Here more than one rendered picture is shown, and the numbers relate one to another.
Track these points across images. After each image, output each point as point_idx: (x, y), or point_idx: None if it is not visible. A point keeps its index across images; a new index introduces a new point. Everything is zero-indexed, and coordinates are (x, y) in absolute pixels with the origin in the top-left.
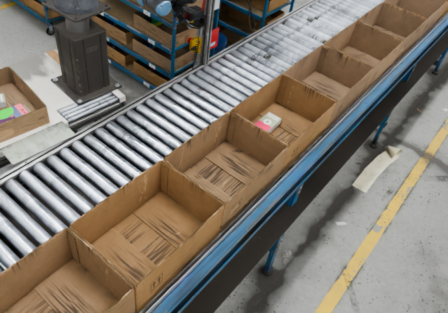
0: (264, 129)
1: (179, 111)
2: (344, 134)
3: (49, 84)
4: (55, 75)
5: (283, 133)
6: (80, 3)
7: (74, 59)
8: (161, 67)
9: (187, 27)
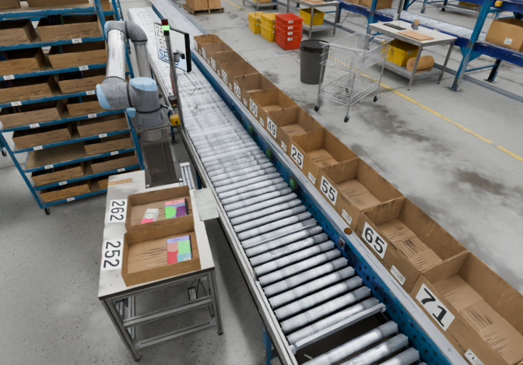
0: None
1: (218, 147)
2: None
3: (149, 190)
4: (140, 186)
5: None
6: (162, 114)
7: (169, 154)
8: (127, 166)
9: (165, 113)
